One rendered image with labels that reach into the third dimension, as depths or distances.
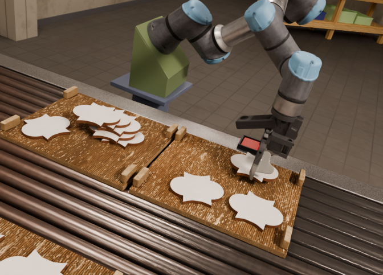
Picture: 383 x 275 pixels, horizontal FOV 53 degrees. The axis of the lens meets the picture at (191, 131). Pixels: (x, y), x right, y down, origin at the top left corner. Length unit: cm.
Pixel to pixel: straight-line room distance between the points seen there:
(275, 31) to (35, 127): 72
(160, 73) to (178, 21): 21
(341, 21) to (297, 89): 648
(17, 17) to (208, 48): 321
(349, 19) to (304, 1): 616
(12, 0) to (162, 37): 304
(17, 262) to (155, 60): 98
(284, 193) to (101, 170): 50
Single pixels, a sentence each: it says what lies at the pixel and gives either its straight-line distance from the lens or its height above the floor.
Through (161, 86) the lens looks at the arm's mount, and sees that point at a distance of 158.
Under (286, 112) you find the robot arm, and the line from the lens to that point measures 98.
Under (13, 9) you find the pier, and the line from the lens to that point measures 448.
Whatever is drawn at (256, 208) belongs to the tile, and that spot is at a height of 95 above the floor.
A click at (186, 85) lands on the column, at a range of 175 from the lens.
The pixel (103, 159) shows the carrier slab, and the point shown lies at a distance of 107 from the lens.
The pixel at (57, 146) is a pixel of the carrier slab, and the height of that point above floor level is 94.
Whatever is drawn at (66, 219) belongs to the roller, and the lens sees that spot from 93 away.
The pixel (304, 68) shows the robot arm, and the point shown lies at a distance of 94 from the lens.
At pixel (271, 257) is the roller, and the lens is 94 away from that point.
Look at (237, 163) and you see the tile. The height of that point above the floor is 97.
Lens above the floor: 157
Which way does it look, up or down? 30 degrees down
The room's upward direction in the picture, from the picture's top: 12 degrees clockwise
